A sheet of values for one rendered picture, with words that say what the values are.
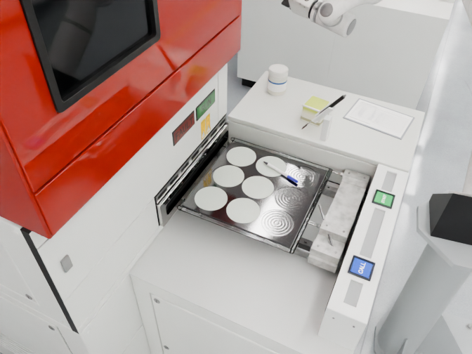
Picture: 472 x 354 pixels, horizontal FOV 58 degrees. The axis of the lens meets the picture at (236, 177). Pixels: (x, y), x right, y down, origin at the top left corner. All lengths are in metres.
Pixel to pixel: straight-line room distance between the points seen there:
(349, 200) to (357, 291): 0.38
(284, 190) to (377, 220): 0.30
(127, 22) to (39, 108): 0.24
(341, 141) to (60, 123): 0.95
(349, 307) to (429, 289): 0.65
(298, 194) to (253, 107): 0.39
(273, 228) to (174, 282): 0.31
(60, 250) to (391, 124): 1.12
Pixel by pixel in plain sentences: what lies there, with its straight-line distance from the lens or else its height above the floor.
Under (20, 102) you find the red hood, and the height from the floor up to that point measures 1.50.
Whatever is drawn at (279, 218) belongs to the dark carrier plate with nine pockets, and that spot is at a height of 0.90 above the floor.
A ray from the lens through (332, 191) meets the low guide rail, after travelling 1.44.
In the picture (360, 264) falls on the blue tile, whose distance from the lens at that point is 1.13.
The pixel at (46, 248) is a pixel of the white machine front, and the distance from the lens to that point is 0.94.
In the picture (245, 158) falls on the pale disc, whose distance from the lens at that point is 1.44.
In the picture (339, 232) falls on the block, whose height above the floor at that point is 0.91.
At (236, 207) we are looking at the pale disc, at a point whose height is 0.90.
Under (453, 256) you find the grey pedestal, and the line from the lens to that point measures 1.44.
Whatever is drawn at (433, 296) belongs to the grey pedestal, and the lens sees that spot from 1.69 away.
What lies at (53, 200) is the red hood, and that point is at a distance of 0.81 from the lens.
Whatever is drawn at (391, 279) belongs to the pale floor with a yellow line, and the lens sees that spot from 2.35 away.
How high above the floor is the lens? 1.85
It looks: 44 degrees down
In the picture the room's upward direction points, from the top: 2 degrees clockwise
